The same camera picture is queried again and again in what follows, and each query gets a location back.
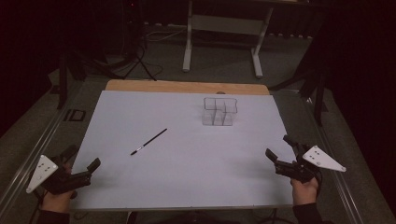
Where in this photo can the person's right hand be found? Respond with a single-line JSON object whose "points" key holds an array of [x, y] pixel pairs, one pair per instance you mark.
{"points": [[305, 192]]}

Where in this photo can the person's dark clothed body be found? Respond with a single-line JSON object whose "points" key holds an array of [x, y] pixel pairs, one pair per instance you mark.
{"points": [[186, 218]]}

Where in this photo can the black pen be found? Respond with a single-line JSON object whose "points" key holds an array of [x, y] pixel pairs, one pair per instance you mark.
{"points": [[148, 142]]}

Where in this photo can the white table mat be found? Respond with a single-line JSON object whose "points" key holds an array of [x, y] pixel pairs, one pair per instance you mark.
{"points": [[174, 174]]}

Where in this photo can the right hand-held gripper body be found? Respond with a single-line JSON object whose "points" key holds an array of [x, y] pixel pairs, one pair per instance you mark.
{"points": [[306, 165]]}

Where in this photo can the clear acrylic organizer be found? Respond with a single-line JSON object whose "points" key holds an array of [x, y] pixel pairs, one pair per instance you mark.
{"points": [[219, 112]]}

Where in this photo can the floor socket plate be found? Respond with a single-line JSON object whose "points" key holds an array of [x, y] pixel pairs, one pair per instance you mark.
{"points": [[75, 115]]}

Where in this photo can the metal floor rail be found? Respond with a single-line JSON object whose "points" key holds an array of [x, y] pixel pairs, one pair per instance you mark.
{"points": [[34, 149], [339, 183]]}

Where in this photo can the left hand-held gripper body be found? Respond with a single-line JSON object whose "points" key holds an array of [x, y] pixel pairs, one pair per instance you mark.
{"points": [[63, 182]]}

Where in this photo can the black metal stand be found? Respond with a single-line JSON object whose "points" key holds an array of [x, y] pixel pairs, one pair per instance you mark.
{"points": [[317, 90]]}

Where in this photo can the white metal desk frame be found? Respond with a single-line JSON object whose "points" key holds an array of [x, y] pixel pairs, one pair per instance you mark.
{"points": [[224, 25]]}

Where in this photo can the person's left hand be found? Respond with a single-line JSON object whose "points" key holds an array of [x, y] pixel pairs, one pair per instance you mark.
{"points": [[57, 202]]}

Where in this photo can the black tripod stand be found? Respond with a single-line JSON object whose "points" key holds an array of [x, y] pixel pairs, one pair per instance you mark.
{"points": [[137, 63]]}

